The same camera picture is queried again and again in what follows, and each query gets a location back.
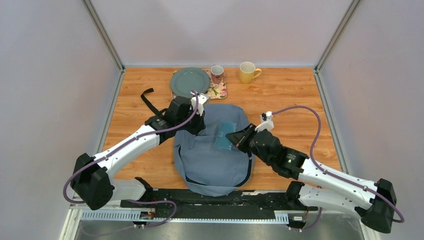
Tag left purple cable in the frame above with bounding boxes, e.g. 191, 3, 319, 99
62, 90, 200, 229

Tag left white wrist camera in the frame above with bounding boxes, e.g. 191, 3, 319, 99
190, 90, 210, 117

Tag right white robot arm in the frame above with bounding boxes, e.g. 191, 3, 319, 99
225, 124, 397, 234

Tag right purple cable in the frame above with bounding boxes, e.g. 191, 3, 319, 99
269, 105, 406, 232

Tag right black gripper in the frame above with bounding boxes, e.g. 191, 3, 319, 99
226, 124, 273, 167

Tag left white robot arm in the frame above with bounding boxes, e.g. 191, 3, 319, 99
63, 93, 209, 210

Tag green ceramic plate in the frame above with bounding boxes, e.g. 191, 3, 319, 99
170, 67, 211, 99

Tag blue-grey fabric backpack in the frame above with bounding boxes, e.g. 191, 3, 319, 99
140, 88, 255, 197

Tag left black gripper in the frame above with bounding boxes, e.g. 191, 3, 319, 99
176, 106, 207, 137

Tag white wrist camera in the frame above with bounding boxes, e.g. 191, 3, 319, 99
190, 90, 210, 117
255, 111, 274, 132

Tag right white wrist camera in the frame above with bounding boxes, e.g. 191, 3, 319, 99
255, 111, 274, 132

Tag floral serving tray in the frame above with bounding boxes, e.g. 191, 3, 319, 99
171, 68, 228, 100

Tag small teal wallet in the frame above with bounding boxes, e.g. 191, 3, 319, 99
214, 122, 237, 151

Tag yellow ceramic mug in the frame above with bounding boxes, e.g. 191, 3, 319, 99
239, 61, 262, 84

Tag aluminium front frame rail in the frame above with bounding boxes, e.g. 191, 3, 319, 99
60, 181, 368, 240

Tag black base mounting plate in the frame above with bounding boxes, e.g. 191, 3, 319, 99
140, 188, 308, 220

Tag purple cable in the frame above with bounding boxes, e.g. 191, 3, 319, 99
269, 105, 406, 232
62, 90, 200, 229

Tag pink patterned mug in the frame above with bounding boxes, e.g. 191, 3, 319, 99
210, 65, 225, 85

